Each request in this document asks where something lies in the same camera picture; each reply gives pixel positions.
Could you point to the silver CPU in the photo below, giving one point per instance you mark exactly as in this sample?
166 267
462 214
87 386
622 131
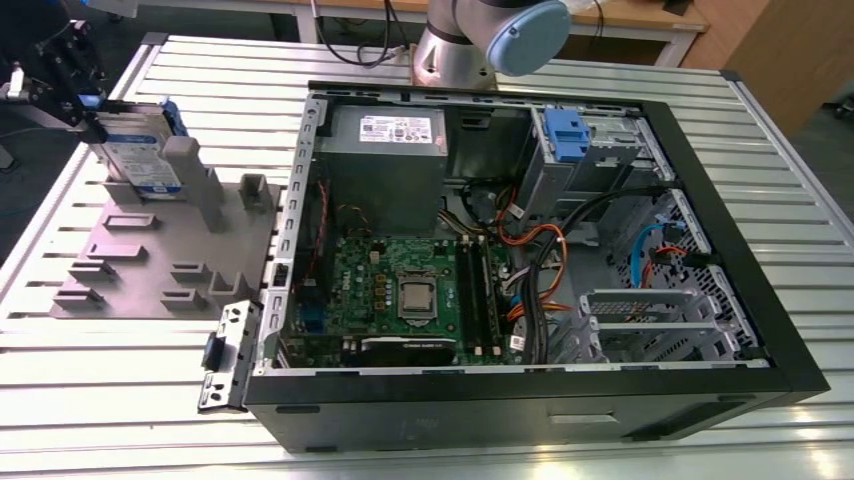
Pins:
418 298

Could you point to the metal optical drive cage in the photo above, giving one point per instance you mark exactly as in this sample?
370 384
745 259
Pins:
587 175

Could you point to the grey plastic parts rack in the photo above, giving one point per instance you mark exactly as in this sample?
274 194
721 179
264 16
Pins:
154 275

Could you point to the wooden desk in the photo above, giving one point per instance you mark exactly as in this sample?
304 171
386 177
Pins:
667 21

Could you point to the CPU socket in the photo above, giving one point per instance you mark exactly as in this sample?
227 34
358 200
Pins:
419 276

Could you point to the metal disk bay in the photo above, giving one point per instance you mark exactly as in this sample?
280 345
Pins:
667 326

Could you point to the black RAM slot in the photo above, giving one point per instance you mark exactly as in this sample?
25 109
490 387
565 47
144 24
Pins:
492 310
468 300

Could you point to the grey power supply unit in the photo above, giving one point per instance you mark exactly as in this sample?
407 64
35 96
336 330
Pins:
380 190

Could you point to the wooden cabinet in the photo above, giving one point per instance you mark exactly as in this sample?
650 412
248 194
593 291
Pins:
787 50

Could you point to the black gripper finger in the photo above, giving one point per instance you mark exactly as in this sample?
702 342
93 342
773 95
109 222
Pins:
93 130

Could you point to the hard disk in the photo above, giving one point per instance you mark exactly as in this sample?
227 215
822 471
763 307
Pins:
136 155

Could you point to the black graphics card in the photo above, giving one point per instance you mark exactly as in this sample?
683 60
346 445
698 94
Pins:
407 350

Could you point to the grey expansion slot bracket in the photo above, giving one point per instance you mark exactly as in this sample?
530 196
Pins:
239 330

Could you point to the black open PC case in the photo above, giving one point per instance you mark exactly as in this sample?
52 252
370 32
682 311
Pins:
467 415

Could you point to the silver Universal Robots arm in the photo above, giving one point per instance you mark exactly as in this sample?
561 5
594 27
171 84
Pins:
454 55

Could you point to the blue plastic drive latch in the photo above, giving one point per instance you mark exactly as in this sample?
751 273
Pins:
563 132

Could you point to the green motherboard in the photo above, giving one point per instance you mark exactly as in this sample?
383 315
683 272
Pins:
360 260

